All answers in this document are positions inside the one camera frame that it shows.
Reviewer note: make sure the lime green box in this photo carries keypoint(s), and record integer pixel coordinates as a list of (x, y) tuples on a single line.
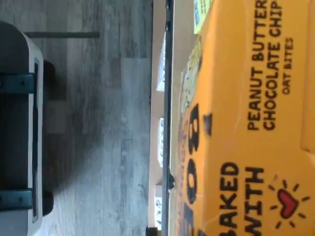
[(203, 14)]

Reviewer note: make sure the black metal shelf frame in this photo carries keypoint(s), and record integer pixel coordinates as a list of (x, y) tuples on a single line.
[(167, 98)]

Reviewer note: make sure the yellow patterned box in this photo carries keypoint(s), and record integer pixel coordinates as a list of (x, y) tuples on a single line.
[(192, 73)]

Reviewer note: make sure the gray robot base cart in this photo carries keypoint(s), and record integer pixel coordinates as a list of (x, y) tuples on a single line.
[(22, 147)]

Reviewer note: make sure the orange oat bites box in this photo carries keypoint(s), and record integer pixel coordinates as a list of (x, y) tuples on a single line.
[(246, 98)]

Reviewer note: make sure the white floral print box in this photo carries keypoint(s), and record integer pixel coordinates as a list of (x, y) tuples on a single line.
[(161, 142), (158, 204), (161, 66)]

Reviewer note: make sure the teal metal bracket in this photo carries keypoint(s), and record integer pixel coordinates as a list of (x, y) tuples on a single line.
[(17, 84), (16, 200)]

